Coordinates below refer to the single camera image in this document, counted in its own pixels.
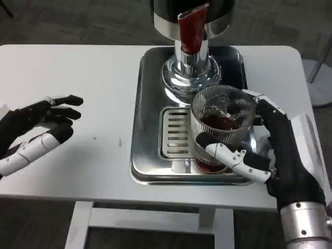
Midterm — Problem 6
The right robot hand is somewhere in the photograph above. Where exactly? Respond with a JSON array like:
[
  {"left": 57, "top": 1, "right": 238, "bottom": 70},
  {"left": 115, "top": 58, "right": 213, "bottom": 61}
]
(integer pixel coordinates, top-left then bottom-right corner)
[{"left": 196, "top": 89, "right": 332, "bottom": 212}]

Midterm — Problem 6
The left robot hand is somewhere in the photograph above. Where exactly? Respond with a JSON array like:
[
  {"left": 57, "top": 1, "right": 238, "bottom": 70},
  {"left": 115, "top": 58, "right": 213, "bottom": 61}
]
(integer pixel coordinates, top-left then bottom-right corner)
[{"left": 0, "top": 94, "right": 84, "bottom": 179}]

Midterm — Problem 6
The clear ribbed glass cup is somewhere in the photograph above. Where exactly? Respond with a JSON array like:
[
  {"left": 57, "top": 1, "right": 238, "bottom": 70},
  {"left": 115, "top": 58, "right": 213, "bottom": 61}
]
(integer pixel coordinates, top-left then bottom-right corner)
[{"left": 191, "top": 84, "right": 257, "bottom": 174}]

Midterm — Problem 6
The round grey stand base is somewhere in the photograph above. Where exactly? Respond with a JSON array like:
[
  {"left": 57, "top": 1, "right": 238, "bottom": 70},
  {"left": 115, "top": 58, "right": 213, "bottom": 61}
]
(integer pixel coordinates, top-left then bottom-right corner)
[{"left": 302, "top": 59, "right": 332, "bottom": 108}]

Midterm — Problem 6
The grey stand pole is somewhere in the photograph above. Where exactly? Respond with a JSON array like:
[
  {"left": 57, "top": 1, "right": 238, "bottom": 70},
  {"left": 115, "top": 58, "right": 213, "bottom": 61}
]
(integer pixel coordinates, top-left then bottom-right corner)
[{"left": 308, "top": 38, "right": 332, "bottom": 84}]

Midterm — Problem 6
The slotted steel drip grid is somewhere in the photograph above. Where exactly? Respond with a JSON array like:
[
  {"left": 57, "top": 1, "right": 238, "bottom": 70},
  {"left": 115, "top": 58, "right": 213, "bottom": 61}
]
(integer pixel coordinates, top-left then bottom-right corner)
[{"left": 158, "top": 106, "right": 198, "bottom": 160}]

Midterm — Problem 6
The black furniture leg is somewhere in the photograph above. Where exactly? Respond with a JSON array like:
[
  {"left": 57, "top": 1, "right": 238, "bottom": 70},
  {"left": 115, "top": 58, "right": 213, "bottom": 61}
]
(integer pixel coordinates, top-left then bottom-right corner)
[{"left": 0, "top": 0, "right": 13, "bottom": 18}]

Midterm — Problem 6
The steel drip tray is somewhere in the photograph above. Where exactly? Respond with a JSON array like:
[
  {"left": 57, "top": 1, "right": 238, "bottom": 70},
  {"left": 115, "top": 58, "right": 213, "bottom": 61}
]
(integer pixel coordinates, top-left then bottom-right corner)
[{"left": 130, "top": 46, "right": 256, "bottom": 186}]

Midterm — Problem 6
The red dispenser tap lever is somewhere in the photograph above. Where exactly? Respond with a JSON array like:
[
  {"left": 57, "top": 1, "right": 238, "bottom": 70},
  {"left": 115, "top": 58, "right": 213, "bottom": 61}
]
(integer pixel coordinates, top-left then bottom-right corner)
[{"left": 177, "top": 3, "right": 210, "bottom": 55}]

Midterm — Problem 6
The steel drink dispenser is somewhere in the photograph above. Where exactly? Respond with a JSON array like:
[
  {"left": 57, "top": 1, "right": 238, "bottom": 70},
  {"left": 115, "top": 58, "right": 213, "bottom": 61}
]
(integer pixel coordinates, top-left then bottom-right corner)
[{"left": 153, "top": 0, "right": 233, "bottom": 104}]

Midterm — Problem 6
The white table frame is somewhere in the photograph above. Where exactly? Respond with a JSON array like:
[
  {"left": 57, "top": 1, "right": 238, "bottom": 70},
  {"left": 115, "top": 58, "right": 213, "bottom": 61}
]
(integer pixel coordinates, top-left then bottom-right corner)
[{"left": 64, "top": 201, "right": 234, "bottom": 249}]

